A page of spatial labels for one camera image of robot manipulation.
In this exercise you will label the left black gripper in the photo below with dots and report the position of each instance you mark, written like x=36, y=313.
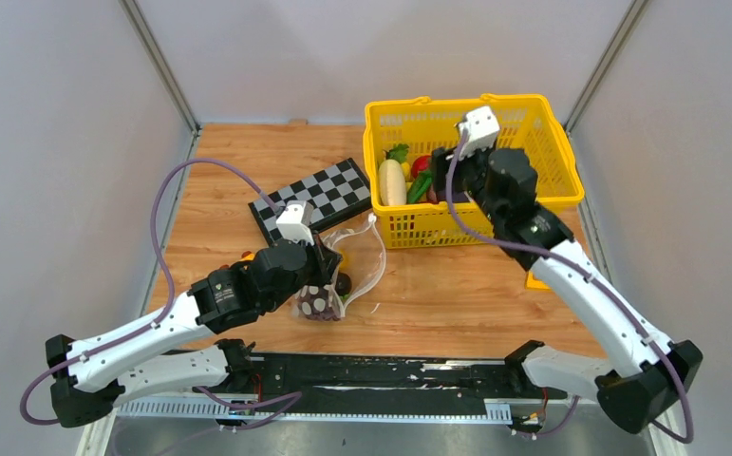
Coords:
x=327, y=261

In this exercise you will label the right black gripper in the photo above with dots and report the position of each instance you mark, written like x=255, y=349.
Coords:
x=440, y=161

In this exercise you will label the purple grape bunch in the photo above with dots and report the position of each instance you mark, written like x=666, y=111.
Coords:
x=317, y=304

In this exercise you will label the dark avocado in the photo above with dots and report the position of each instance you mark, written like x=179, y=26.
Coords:
x=343, y=285

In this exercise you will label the clear polka dot zip bag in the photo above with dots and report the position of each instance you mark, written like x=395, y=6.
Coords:
x=364, y=257

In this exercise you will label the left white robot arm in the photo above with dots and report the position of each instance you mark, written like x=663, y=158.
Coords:
x=145, y=357

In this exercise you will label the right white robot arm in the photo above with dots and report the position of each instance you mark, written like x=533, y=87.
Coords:
x=644, y=377

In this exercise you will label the yellow plastic basket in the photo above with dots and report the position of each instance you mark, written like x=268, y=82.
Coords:
x=526, y=121

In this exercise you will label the green bean pods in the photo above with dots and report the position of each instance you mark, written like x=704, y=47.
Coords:
x=419, y=187

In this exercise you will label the red bell pepper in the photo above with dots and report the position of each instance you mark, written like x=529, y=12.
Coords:
x=419, y=165

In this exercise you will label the black grey chessboard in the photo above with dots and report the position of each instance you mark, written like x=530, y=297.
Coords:
x=337, y=193

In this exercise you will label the white radish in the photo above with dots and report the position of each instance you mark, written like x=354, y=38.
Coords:
x=392, y=183

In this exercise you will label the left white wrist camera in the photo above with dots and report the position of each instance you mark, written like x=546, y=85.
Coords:
x=293, y=223

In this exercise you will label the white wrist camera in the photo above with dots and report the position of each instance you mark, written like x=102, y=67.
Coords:
x=293, y=223
x=478, y=130

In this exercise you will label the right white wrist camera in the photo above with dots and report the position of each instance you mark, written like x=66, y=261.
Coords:
x=478, y=130

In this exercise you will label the yellow triangle frame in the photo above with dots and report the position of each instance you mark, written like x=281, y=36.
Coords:
x=533, y=283

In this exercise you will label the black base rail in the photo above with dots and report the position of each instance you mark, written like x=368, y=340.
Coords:
x=383, y=385

